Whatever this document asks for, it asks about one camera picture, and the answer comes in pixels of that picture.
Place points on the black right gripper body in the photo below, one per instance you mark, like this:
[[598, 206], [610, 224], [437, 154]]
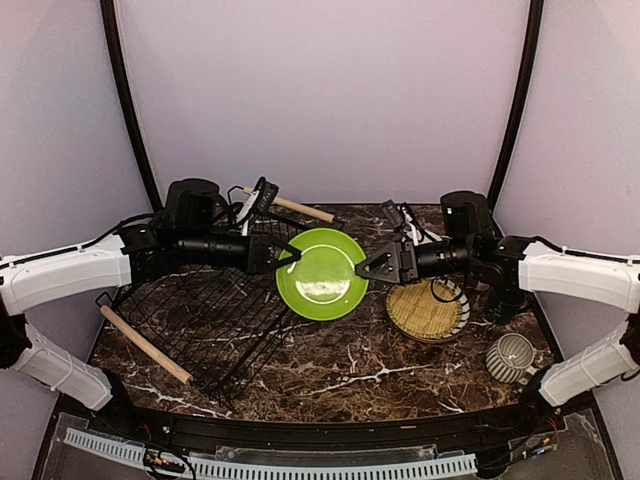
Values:
[[458, 259]]

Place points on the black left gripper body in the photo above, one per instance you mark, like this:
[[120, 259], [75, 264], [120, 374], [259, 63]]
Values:
[[200, 250]]

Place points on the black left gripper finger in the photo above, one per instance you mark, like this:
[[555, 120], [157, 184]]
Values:
[[285, 250], [273, 264]]

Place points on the black white striped plate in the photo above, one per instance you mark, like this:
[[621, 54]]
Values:
[[457, 305]]

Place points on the yellow ribbed plate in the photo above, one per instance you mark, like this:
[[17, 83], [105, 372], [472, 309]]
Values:
[[425, 310]]

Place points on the bright green plate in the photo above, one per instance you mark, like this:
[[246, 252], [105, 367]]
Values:
[[322, 284]]

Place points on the grey reindeer plate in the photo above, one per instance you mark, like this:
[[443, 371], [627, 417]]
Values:
[[439, 340]]

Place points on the dark green mug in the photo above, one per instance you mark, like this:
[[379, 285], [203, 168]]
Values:
[[502, 306]]

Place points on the striped round mug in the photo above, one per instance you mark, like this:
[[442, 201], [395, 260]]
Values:
[[510, 359]]

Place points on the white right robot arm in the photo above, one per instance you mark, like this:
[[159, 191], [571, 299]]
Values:
[[514, 266]]

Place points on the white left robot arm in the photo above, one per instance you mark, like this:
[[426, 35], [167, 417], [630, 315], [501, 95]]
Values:
[[196, 226]]

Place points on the wooden rack handle far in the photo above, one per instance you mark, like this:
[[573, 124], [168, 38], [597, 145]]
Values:
[[300, 207]]

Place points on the wooden rack handle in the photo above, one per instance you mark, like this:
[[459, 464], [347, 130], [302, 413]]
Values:
[[145, 346], [300, 207]]

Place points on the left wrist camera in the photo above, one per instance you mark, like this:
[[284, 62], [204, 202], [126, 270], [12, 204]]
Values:
[[248, 214]]

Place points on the black wire dish rack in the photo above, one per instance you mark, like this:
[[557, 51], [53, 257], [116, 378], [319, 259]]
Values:
[[250, 356]]

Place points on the wooden rack handle near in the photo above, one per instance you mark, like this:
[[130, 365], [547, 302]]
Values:
[[145, 346]]

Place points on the black front rail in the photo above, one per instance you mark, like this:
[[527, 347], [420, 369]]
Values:
[[476, 432]]

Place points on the white slotted cable duct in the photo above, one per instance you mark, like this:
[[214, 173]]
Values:
[[246, 463]]

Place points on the black frame post right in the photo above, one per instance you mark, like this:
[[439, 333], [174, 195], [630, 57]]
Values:
[[521, 90]]

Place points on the black frame post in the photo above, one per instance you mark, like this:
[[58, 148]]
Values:
[[126, 101], [521, 90]]

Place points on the black frame post left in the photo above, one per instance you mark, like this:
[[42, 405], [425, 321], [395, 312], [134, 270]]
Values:
[[126, 101]]

